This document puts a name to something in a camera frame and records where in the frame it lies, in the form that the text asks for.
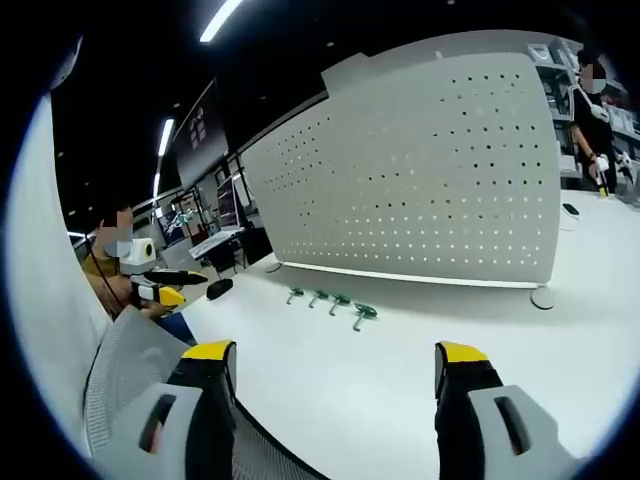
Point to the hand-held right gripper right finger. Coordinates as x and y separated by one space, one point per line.
480 435

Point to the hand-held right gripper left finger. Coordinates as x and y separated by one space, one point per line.
200 430

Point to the person in yellow shirt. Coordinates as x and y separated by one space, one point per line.
103 280

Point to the person's light blue face mask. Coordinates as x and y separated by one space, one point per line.
120 248

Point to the grey mesh office chair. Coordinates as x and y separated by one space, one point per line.
135 350

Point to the white background desk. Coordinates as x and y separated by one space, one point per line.
215 243

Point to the green metal hook assembly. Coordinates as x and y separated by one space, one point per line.
318 296
366 312
342 300
295 294

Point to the black computer mouse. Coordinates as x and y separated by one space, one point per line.
220 289

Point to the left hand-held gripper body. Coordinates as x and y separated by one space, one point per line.
132 257

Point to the person's brown shirt torso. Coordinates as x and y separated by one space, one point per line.
102 280

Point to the ceiling light strip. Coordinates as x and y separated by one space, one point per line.
220 21
156 185
166 136

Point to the person's blue trousers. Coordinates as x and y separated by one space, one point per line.
176 328

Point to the black hanging display screen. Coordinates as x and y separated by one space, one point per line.
202 135

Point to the white perforated mounting plate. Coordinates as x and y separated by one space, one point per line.
400 190

